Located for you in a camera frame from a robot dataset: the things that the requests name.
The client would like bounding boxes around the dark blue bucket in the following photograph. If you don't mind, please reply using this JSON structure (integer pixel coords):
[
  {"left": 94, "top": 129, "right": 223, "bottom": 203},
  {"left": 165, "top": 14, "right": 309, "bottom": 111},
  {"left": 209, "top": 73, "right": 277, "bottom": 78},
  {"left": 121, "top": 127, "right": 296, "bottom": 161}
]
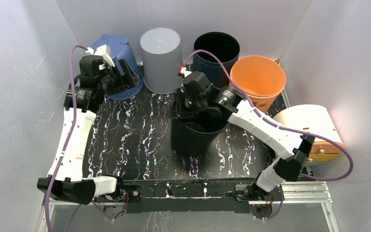
[{"left": 191, "top": 32, "right": 240, "bottom": 88}]

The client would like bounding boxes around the blue plastic bucket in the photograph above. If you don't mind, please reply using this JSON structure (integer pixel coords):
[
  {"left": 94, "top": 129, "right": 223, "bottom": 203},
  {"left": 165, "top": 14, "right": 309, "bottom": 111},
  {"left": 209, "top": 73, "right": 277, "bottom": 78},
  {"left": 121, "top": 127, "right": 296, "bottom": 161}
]
[{"left": 91, "top": 34, "right": 144, "bottom": 101}]

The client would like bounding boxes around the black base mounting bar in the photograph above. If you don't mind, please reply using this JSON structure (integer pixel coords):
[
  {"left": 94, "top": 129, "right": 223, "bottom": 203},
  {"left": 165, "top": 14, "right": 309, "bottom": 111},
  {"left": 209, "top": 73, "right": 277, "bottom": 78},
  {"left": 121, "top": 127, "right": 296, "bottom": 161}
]
[{"left": 118, "top": 178, "right": 272, "bottom": 215}]

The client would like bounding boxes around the orange bucket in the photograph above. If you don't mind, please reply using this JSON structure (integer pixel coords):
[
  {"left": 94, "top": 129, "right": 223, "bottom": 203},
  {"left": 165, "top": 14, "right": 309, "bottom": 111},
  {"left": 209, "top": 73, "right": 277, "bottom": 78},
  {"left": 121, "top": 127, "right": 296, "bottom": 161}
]
[{"left": 230, "top": 56, "right": 286, "bottom": 113}]

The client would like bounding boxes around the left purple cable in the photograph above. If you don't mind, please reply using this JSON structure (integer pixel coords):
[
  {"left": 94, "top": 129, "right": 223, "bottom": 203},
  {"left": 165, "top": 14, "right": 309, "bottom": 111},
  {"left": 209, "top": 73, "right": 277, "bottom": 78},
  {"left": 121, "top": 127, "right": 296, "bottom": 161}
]
[{"left": 44, "top": 44, "right": 116, "bottom": 232}]

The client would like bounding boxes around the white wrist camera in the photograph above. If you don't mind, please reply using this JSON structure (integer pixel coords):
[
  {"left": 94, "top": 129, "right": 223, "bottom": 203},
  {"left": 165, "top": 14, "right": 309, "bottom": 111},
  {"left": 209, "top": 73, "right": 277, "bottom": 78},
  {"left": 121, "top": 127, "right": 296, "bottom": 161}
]
[
  {"left": 86, "top": 44, "right": 115, "bottom": 71},
  {"left": 178, "top": 66, "right": 192, "bottom": 79}
]

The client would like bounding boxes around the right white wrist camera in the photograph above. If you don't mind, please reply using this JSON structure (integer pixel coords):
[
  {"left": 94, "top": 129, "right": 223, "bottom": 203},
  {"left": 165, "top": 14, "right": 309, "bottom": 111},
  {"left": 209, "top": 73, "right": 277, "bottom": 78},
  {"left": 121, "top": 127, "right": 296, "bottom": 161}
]
[{"left": 178, "top": 66, "right": 192, "bottom": 79}]

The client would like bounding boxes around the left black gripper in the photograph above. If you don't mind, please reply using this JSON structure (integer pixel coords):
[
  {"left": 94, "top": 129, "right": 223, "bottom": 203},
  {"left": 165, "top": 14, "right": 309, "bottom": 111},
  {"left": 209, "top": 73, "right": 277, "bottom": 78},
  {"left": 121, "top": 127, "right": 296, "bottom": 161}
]
[{"left": 98, "top": 59, "right": 139, "bottom": 96}]

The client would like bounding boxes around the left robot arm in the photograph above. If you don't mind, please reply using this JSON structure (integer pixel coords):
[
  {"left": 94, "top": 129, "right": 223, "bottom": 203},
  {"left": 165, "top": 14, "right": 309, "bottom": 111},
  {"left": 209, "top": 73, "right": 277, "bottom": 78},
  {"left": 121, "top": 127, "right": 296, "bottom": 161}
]
[{"left": 37, "top": 55, "right": 140, "bottom": 205}]

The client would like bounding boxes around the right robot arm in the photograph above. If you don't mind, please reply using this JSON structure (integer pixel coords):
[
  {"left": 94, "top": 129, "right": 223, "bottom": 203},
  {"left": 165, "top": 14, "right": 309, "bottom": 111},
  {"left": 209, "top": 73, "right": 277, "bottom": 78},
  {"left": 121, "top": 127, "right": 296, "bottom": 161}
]
[{"left": 171, "top": 67, "right": 314, "bottom": 200}]

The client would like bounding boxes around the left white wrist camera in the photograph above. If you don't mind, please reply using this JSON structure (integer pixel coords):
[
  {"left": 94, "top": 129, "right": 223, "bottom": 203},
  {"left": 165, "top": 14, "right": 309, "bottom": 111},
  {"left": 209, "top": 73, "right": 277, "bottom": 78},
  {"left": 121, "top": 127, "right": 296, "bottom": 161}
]
[{"left": 86, "top": 44, "right": 115, "bottom": 71}]

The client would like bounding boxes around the grey plastic bucket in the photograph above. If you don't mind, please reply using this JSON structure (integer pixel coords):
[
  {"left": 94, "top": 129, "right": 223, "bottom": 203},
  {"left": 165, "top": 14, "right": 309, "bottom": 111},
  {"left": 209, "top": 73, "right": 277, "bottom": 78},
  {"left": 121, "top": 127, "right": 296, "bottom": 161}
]
[{"left": 140, "top": 27, "right": 183, "bottom": 94}]

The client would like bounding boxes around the white and orange container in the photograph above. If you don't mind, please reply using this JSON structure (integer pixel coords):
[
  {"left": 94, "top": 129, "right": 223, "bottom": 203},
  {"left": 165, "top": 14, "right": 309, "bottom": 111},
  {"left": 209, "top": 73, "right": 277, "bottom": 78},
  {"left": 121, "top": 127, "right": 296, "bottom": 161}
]
[{"left": 273, "top": 104, "right": 343, "bottom": 166}]

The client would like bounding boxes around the large black bucket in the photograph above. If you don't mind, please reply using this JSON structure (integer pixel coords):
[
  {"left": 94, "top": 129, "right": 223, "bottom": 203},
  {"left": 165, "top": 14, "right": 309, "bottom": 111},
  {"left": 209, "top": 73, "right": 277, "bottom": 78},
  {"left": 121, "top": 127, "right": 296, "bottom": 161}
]
[{"left": 171, "top": 113, "right": 228, "bottom": 156}]

